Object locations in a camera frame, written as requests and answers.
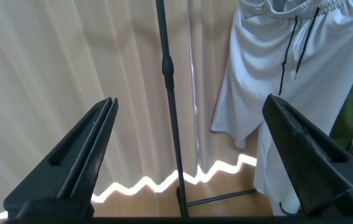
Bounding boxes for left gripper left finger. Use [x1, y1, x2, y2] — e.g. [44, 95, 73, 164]
[4, 97, 119, 218]

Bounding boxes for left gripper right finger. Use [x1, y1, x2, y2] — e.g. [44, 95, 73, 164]
[262, 93, 353, 217]

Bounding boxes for pale grey shorts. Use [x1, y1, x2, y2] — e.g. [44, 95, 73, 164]
[210, 0, 353, 217]

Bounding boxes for black clothes rack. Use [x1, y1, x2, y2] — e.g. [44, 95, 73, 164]
[155, 0, 258, 218]

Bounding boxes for beige curtain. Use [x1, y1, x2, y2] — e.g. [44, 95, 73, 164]
[0, 0, 258, 215]

